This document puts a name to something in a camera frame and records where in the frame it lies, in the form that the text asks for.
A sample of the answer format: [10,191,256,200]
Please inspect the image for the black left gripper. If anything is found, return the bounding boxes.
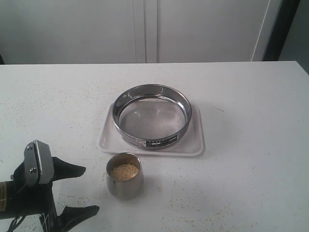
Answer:
[9,157,99,232]

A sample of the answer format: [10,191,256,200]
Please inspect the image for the stainless steel cup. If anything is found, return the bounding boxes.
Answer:
[106,153,144,200]

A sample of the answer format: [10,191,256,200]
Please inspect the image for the yellow millet grains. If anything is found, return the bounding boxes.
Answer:
[111,164,139,181]

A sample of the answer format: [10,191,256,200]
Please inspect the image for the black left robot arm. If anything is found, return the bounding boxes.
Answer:
[0,157,99,232]

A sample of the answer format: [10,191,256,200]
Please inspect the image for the round stainless steel sieve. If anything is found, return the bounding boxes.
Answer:
[112,84,193,150]

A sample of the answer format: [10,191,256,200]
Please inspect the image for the white plastic tray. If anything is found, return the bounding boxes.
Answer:
[97,103,205,157]

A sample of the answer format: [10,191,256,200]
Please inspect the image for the white cabinet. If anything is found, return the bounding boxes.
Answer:
[0,0,281,64]

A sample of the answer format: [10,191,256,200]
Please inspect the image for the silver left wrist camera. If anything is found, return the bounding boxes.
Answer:
[23,140,55,187]

